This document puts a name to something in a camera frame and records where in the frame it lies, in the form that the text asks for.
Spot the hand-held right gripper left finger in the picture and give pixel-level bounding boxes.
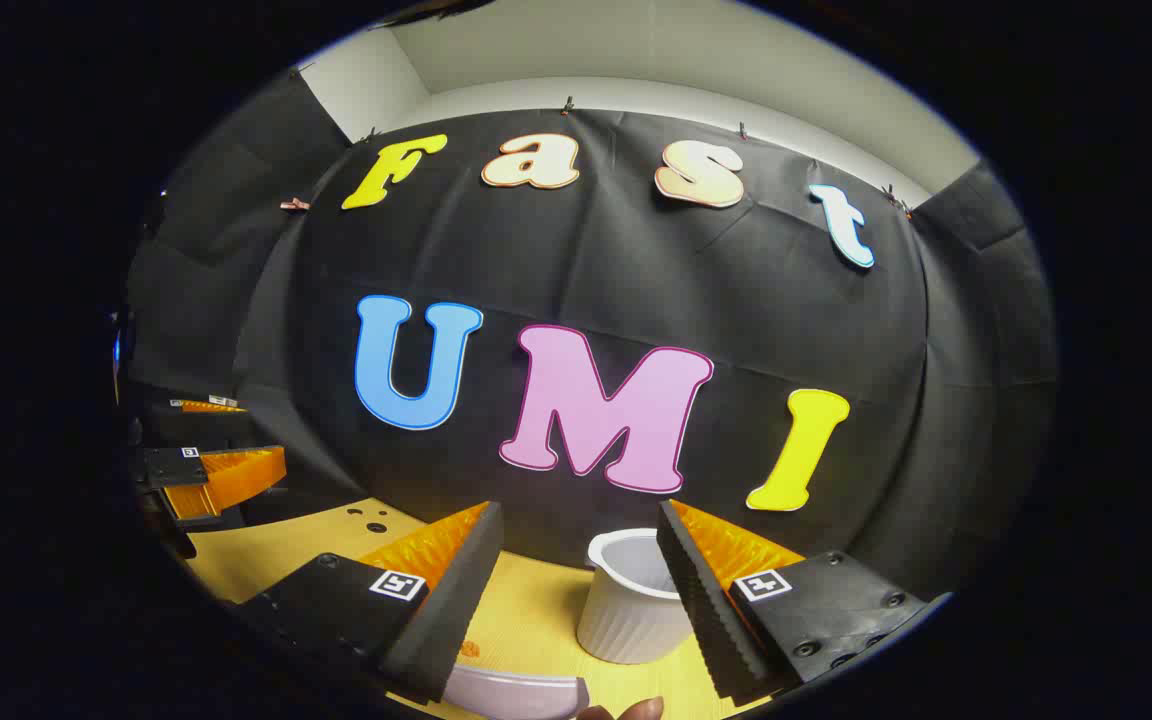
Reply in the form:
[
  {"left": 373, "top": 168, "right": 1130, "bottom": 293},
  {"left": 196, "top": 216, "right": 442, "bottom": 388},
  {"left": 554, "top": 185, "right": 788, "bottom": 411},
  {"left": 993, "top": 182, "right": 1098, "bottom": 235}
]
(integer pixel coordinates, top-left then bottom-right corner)
[{"left": 236, "top": 502, "right": 504, "bottom": 703}]

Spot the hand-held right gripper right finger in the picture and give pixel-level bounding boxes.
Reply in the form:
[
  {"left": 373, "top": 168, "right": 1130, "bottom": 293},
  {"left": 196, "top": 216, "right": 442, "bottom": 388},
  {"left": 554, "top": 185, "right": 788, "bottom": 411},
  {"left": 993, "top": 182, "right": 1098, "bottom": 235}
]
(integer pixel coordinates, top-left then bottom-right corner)
[{"left": 658, "top": 499, "right": 927, "bottom": 703}]

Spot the white ribbed garbage bin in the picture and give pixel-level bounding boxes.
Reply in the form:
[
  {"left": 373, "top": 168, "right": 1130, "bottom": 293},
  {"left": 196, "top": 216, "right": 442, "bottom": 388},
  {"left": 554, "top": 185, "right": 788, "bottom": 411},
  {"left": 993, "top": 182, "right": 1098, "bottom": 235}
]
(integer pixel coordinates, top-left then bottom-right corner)
[{"left": 576, "top": 528, "right": 697, "bottom": 666}]

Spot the light purple dustpan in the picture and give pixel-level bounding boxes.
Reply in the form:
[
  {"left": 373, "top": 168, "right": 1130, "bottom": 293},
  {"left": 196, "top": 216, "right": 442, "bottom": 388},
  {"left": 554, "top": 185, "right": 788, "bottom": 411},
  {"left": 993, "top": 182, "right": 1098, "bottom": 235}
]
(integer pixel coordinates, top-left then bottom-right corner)
[{"left": 441, "top": 662, "right": 590, "bottom": 720}]

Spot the wooden desktop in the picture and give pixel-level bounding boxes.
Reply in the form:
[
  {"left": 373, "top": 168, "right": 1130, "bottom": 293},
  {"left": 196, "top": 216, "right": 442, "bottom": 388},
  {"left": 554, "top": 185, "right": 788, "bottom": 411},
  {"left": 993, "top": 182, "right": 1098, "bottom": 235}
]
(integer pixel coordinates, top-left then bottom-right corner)
[{"left": 186, "top": 497, "right": 807, "bottom": 720}]

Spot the black backdrop cloth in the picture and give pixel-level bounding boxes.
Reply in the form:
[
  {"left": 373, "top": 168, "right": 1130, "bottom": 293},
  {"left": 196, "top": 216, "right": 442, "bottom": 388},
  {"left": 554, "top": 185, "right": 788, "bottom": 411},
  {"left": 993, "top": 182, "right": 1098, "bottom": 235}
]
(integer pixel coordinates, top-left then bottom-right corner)
[{"left": 121, "top": 70, "right": 1062, "bottom": 601}]

